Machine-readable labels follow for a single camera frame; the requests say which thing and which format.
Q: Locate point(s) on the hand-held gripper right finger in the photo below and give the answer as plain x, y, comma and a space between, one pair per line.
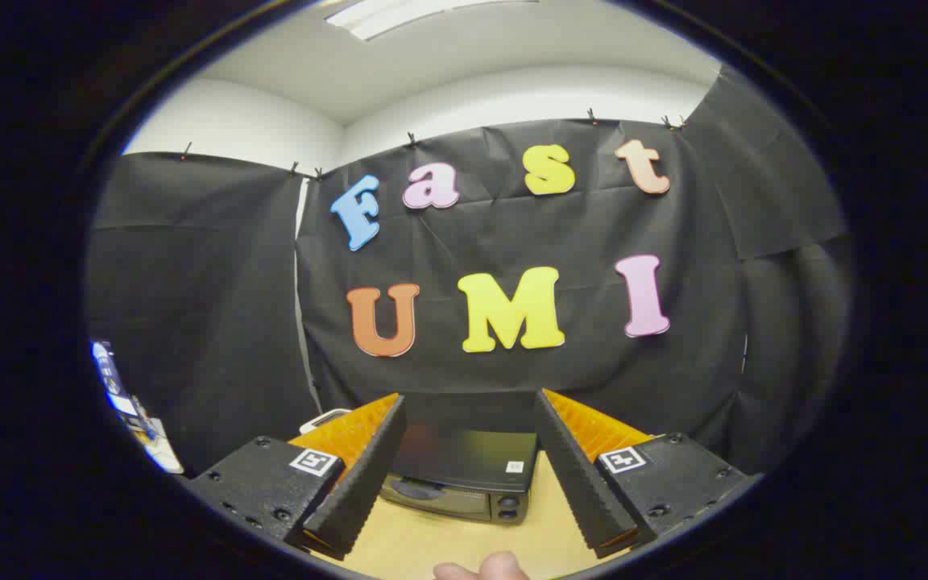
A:
581, 491

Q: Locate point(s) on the white bread toaster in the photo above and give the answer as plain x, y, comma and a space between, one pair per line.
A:
323, 419

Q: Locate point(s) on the row of cloth clips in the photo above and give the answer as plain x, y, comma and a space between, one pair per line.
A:
412, 138

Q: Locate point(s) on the ceiling light panel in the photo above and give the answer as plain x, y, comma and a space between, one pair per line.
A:
399, 14

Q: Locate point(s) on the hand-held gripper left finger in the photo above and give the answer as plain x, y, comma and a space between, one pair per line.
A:
359, 491

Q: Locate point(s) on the black backdrop cloth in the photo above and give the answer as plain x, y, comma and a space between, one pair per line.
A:
214, 322

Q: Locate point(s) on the blue printed packaging clutter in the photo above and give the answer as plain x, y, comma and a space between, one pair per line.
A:
113, 379

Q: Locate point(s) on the black toaster oven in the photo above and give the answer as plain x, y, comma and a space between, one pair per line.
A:
464, 459

